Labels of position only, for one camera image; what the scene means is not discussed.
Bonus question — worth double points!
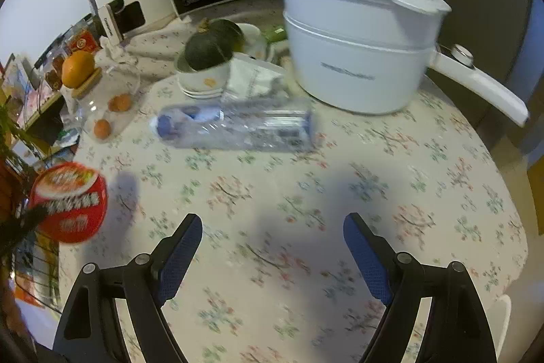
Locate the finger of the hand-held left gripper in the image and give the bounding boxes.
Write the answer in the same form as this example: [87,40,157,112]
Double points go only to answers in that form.
[15,205,49,233]

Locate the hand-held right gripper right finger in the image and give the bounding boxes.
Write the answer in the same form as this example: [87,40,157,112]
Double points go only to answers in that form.
[343,212,498,363]

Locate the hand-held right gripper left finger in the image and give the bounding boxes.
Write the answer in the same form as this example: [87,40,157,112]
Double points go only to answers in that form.
[53,212,204,363]

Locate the red instant food bowl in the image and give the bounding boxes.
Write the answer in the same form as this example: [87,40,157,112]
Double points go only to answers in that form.
[28,162,109,245]

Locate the clear plastic bottle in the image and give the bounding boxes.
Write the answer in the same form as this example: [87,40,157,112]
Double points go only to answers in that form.
[156,98,314,153]

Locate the orange fruit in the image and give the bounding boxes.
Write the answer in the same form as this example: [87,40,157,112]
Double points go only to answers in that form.
[62,50,95,88]

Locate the glass jar with wooden lid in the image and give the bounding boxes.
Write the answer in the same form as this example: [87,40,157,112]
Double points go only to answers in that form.
[64,64,141,143]

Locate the white bowl with orange print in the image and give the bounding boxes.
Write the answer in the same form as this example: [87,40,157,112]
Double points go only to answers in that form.
[175,48,235,99]

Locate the red packet box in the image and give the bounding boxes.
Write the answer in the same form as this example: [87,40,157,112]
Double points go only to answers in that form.
[68,29,101,54]

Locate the white electric cooking pot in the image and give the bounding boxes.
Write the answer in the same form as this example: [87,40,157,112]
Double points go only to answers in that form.
[274,0,530,128]

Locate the folded white paper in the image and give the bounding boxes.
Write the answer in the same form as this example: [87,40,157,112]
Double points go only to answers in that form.
[223,52,290,102]

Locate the dark green pumpkin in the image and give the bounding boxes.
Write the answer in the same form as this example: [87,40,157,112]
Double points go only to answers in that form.
[185,18,246,71]

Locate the white ceramic bowl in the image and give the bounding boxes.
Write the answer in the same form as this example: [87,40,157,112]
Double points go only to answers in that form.
[236,23,268,61]

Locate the wire shelf rack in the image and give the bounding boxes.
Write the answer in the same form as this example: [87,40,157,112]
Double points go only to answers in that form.
[0,52,81,309]

